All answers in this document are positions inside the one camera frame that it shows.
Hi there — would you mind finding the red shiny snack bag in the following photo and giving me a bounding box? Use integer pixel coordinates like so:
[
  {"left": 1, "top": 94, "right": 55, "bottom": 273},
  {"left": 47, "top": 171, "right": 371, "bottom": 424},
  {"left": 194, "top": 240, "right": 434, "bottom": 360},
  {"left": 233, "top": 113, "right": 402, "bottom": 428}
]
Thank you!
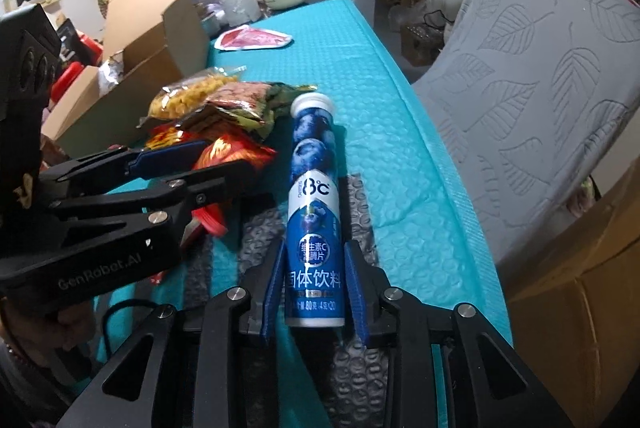
[{"left": 144, "top": 121, "right": 279, "bottom": 239}]

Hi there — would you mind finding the blue effervescent tablet tube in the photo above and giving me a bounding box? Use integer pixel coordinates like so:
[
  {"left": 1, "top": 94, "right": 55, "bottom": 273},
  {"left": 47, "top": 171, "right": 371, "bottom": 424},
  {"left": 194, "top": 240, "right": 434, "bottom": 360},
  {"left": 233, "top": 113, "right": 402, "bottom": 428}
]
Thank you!
[{"left": 285, "top": 92, "right": 345, "bottom": 328}]

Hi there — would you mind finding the yellow waffle snack bag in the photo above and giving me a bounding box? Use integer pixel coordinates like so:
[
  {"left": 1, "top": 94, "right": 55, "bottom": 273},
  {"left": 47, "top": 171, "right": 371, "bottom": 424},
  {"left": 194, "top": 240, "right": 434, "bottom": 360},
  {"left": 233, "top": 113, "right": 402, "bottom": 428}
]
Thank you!
[{"left": 137, "top": 66, "right": 247, "bottom": 129}]

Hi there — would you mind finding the white snack bag in box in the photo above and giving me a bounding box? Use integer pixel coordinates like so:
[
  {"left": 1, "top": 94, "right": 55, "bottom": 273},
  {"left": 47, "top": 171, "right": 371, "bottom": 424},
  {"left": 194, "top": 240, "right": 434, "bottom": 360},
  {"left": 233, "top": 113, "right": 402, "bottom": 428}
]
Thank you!
[{"left": 98, "top": 50, "right": 125, "bottom": 96}]

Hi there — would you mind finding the peanut snack bag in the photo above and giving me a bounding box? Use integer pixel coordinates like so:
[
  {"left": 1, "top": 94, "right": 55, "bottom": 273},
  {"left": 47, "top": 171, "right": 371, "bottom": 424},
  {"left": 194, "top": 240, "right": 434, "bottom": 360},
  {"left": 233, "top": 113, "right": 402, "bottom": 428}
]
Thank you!
[{"left": 177, "top": 81, "right": 317, "bottom": 139}]

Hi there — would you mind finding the open cardboard box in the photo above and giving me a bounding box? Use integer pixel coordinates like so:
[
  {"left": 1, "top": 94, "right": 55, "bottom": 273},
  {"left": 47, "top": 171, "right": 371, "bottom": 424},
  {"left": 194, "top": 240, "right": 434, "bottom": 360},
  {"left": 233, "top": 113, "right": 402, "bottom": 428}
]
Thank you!
[{"left": 41, "top": 0, "right": 209, "bottom": 157}]

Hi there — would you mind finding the pink white flat pouch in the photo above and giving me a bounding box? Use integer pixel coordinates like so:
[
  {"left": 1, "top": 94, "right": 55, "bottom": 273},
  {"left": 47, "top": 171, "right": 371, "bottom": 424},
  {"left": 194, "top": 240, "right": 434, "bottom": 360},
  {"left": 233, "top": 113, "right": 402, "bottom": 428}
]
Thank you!
[{"left": 214, "top": 25, "right": 293, "bottom": 52}]

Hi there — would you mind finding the grey leaf-pattern chair near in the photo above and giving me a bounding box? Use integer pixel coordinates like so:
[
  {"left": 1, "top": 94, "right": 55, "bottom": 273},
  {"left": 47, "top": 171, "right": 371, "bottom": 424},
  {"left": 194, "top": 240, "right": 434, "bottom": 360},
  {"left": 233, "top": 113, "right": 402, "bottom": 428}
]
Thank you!
[{"left": 413, "top": 0, "right": 639, "bottom": 267}]

